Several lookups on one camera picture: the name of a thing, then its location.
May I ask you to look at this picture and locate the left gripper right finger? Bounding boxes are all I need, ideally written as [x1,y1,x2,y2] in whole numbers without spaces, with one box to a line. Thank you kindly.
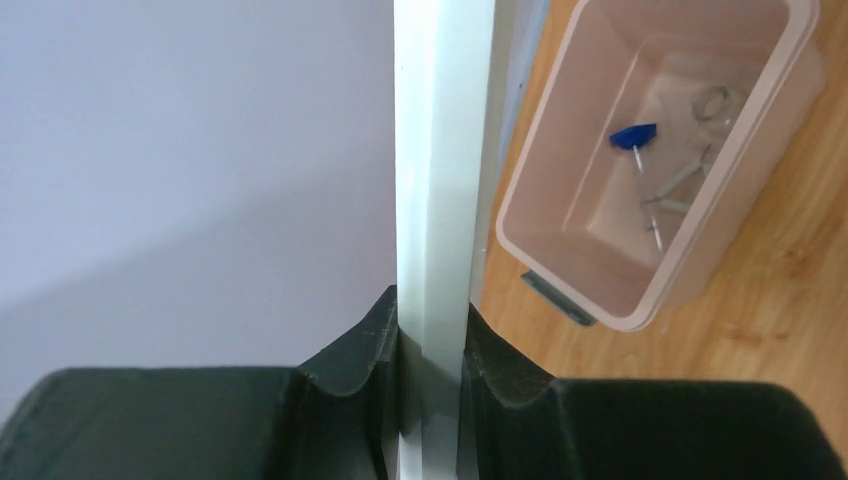
[459,310,847,479]

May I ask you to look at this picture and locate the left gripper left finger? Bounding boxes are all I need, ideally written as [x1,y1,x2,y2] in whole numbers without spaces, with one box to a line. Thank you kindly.
[1,287,399,479]

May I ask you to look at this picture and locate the glass graduated tube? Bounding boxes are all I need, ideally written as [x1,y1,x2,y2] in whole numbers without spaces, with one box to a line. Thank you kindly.
[631,146,664,253]

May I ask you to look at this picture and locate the clay pipe triangle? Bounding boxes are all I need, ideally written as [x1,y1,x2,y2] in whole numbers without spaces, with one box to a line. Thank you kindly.
[640,144,712,215]

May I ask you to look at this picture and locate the pink plastic bin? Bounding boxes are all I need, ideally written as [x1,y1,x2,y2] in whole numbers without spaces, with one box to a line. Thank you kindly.
[495,1,825,331]

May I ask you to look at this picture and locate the small glass flask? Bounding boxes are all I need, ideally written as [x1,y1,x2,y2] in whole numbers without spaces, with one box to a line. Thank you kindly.
[691,85,747,137]

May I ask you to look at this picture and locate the white plastic lid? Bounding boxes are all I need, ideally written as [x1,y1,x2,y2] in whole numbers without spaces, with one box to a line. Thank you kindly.
[394,1,499,479]

